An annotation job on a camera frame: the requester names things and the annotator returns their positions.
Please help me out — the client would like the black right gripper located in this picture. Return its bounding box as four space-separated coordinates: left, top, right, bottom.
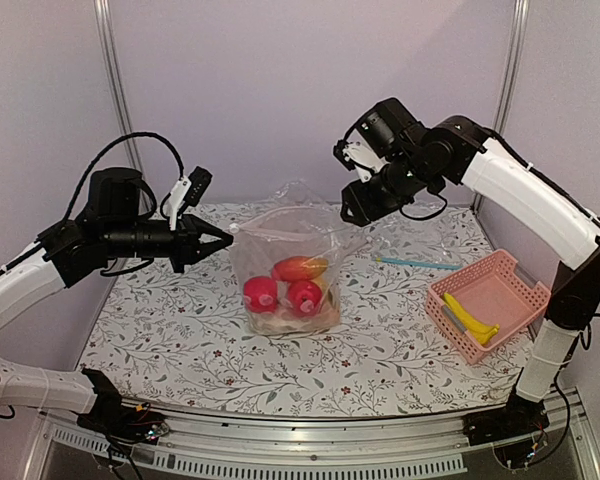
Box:
341 149 438 227

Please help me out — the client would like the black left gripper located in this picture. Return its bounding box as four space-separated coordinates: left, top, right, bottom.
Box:
104 213 233 272

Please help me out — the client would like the clear zip top bag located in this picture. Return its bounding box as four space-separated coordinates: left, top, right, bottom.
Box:
229 206 366 336

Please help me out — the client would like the orange toy fruit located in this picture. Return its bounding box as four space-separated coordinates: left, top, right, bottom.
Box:
271 256 329 282

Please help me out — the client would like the white toy cauliflower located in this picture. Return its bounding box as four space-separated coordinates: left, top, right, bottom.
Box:
247 302 340 336

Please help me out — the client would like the red toy apple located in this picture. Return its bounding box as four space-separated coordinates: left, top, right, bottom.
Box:
286 280 323 317

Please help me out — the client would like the yellow toy banana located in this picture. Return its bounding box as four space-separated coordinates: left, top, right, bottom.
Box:
443 292 500 346

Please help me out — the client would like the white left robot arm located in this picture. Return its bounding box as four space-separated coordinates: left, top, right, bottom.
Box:
0 167 232 434

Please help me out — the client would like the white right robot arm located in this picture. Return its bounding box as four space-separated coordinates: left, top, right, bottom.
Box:
333 97 600 436

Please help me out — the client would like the clear bag at back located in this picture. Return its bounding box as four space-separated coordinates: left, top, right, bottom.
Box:
262 181 329 210

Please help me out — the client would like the crumpled clear bag right back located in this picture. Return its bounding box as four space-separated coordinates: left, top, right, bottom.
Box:
366 203 491 266

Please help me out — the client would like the floral tablecloth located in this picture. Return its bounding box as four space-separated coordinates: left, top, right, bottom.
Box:
77 199 551 419

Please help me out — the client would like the pink plastic basket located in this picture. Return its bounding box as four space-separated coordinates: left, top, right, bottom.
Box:
425 249 550 365

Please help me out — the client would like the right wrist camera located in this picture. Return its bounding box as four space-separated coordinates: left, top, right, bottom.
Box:
333 139 385 183

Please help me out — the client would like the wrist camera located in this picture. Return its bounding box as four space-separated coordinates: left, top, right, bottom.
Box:
160 167 212 231
333 139 385 183

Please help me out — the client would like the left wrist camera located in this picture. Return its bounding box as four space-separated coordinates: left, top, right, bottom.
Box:
160 167 212 231

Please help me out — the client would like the left aluminium post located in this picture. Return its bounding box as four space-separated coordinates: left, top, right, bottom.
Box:
92 0 146 174

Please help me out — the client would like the aluminium post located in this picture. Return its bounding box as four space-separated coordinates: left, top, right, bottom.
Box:
493 0 530 134
92 0 146 174

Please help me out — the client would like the right aluminium post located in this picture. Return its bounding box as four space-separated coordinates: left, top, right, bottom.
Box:
493 0 530 134

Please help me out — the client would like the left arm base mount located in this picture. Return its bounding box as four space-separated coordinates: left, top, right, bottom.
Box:
77 369 170 445

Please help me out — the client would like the aluminium front rail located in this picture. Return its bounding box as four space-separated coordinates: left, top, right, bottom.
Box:
23 388 600 479

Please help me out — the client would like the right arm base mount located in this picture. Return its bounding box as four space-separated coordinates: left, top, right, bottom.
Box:
462 389 549 470

